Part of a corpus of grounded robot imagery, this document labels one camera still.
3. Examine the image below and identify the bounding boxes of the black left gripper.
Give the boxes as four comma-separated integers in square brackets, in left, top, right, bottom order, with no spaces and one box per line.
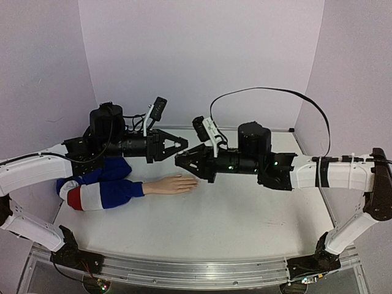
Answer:
[102,129,191,165]

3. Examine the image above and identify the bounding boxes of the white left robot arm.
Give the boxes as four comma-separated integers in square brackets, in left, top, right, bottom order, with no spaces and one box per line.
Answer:
[1,102,189,268]

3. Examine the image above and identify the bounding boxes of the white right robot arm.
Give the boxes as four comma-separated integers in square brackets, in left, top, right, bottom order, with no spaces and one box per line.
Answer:
[175,117,391,256]

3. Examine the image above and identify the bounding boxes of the mannequin hand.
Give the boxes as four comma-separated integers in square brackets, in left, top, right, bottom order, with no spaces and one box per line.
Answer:
[142,175,199,195]

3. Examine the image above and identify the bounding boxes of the blue white red sleeve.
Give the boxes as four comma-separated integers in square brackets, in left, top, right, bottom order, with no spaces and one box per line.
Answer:
[56,157,145,211]

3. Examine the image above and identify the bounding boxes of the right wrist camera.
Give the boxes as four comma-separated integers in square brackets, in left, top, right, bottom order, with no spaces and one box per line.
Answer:
[192,116,228,158]

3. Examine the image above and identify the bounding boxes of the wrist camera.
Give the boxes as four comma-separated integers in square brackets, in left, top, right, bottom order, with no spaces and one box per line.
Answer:
[143,97,167,137]
[192,116,228,158]

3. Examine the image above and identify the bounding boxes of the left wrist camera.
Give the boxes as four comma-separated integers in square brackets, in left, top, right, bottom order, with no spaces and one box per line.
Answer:
[143,97,167,137]

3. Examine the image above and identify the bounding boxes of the aluminium table frame rail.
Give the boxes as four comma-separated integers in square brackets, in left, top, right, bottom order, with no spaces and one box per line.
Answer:
[18,245,369,293]

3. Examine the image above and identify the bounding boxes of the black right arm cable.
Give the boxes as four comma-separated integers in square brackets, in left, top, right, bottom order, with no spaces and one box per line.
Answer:
[209,88,392,163]

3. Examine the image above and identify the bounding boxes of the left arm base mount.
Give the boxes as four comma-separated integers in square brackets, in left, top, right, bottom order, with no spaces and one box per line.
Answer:
[50,225,104,274]

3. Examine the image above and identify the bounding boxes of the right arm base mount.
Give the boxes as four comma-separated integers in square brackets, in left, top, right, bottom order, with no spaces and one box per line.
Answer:
[287,233,341,281]

